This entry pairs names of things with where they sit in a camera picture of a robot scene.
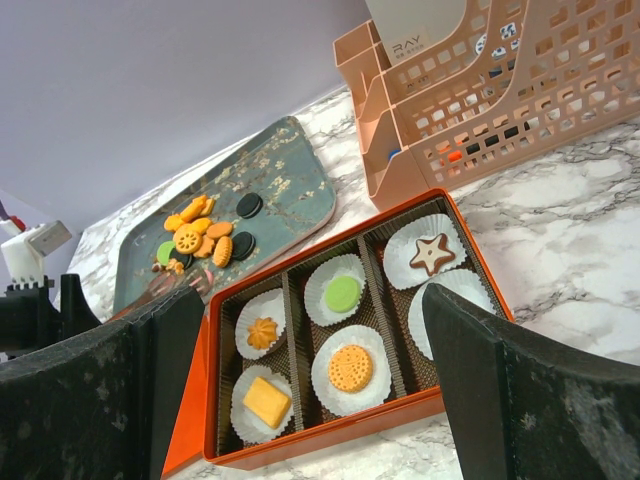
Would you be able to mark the yellow square cookie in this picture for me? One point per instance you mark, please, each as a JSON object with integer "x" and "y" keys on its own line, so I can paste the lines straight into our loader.
{"x": 267, "y": 402}

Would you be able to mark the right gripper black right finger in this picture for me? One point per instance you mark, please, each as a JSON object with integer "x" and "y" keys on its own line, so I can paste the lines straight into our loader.
{"x": 523, "y": 406}

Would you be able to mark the blue capped bottle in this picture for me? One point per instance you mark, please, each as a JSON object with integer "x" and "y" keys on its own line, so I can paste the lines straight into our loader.
{"x": 393, "y": 153}

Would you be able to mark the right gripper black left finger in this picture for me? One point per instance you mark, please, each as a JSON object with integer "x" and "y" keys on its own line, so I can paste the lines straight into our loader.
{"x": 102, "y": 404}

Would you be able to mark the black round cookie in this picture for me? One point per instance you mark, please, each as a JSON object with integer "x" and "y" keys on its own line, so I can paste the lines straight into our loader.
{"x": 249, "y": 205}
{"x": 243, "y": 245}

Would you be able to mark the peach plastic desk organizer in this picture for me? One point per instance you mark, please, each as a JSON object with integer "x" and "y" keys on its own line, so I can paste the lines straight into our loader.
{"x": 514, "y": 80}

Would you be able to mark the floral dark serving tray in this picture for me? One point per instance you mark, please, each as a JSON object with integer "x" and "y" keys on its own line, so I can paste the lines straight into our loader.
{"x": 274, "y": 188}

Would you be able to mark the orange round cracker cookie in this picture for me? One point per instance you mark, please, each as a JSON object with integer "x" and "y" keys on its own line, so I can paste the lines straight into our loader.
{"x": 222, "y": 252}

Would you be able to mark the orange lotus slice cookie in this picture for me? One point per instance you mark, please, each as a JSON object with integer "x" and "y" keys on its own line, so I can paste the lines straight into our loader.
{"x": 187, "y": 240}

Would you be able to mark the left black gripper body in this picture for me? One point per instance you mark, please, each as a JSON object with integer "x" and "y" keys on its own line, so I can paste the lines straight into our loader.
{"x": 30, "y": 322}

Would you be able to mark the brown swirl cookie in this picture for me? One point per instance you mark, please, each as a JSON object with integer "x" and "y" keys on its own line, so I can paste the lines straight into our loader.
{"x": 262, "y": 333}

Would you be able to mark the orange cookie tin box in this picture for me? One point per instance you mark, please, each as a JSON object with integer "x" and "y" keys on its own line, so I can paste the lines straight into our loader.
{"x": 204, "y": 426}

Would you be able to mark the white paper cup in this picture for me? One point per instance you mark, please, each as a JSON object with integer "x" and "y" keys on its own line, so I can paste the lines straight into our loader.
{"x": 401, "y": 248}
{"x": 462, "y": 282}
{"x": 314, "y": 292}
{"x": 246, "y": 424}
{"x": 268, "y": 304}
{"x": 374, "y": 394}

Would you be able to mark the orange flower cookie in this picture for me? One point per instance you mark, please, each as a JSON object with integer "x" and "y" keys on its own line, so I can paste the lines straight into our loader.
{"x": 194, "y": 209}

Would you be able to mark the white star cookie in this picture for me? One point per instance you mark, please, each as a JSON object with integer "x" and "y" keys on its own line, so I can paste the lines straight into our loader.
{"x": 432, "y": 254}

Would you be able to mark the green round cookie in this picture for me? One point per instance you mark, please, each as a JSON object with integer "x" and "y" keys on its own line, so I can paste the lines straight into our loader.
{"x": 342, "y": 294}
{"x": 163, "y": 253}

